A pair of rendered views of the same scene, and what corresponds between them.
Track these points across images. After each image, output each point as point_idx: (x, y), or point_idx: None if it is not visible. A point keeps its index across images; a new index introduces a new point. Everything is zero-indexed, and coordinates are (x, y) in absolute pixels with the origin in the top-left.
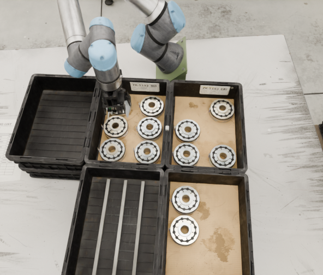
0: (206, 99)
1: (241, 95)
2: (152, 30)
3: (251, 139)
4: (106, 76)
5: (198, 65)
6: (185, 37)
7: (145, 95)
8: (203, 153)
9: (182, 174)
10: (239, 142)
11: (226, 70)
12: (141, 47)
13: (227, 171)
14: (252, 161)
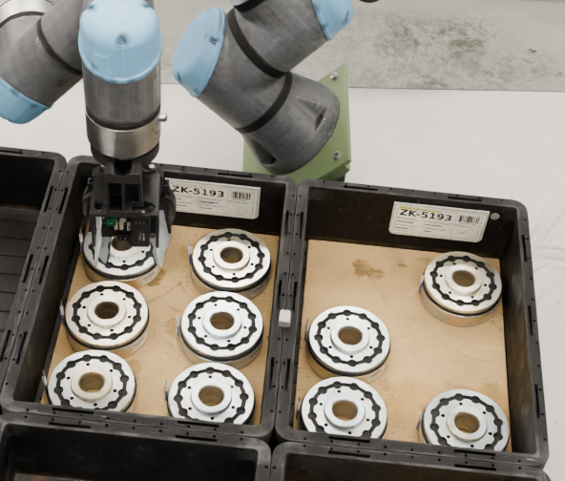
0: (410, 253)
1: (527, 238)
2: (248, 25)
3: (559, 400)
4: (122, 101)
5: (382, 163)
6: (345, 68)
7: (211, 229)
8: (401, 416)
9: (331, 467)
10: (519, 383)
11: (472, 186)
12: (207, 77)
13: (483, 458)
14: (564, 470)
